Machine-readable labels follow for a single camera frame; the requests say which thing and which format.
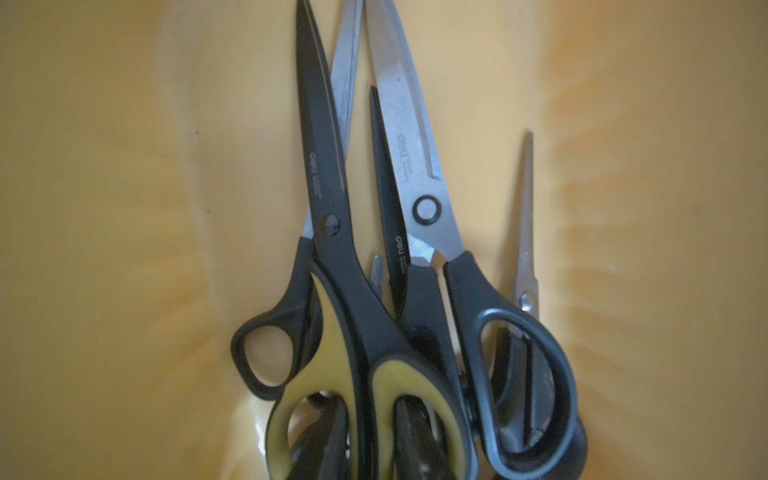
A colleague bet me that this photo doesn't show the large silver blade black scissors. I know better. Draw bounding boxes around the large silver blade black scissors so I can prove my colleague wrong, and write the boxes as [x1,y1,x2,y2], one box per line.
[366,1,588,479]

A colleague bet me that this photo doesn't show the small silver blade scissors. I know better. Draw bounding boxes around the small silver blade scissors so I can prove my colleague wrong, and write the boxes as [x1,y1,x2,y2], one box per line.
[491,131,554,453]

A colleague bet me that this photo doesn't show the black yellow handled scissors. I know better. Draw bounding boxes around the black yellow handled scissors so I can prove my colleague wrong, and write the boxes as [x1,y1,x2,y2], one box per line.
[265,1,474,479]

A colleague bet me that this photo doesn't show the smallest grey handled scissors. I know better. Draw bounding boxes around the smallest grey handled scissors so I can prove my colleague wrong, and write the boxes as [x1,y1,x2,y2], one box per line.
[368,255,383,300]

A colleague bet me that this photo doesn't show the yellow plastic storage box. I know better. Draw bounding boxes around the yellow plastic storage box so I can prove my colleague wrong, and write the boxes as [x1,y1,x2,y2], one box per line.
[1,1,767,479]

